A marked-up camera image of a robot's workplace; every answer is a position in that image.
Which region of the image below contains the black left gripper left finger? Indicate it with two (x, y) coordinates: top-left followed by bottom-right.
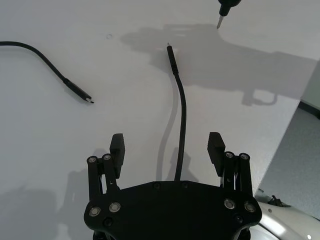
(85, 132), (126, 201)

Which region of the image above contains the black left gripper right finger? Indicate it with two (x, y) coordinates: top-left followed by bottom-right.
(206, 131), (252, 199)

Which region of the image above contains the black electric screwdriver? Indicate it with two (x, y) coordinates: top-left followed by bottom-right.
(215, 0), (244, 29)

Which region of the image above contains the silver robot body shell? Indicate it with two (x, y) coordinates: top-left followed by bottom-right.
(249, 193), (320, 240)

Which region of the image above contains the black cable with two plugs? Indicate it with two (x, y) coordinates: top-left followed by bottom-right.
(0, 40), (189, 182)

